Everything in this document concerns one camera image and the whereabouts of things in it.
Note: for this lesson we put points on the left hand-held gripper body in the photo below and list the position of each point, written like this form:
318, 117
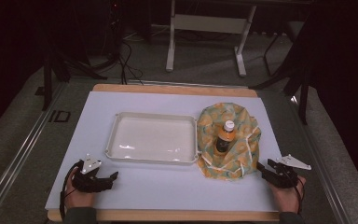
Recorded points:
87, 180

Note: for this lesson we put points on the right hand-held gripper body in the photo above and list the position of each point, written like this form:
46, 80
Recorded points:
282, 177

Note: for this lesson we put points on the orange green patterned cloth bag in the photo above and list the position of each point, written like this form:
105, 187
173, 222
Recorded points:
245, 146

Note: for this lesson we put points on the orange drink bottle white cap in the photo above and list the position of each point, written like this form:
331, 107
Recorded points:
225, 138

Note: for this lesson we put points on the white plastic tray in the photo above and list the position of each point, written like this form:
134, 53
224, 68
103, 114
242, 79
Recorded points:
154, 140

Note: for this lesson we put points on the person's left hand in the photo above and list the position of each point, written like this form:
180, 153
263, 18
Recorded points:
79, 199

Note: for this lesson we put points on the person's right hand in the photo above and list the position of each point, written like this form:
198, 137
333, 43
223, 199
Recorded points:
287, 197

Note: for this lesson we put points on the white table mat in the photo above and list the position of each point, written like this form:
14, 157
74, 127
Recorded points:
155, 189

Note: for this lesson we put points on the black metal stand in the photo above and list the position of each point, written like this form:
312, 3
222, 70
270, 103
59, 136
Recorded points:
48, 81

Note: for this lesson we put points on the metal floor rail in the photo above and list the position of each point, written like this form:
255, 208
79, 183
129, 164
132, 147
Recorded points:
18, 155
320, 168

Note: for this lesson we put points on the white desk frame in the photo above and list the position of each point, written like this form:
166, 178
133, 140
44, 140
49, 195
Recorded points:
209, 24

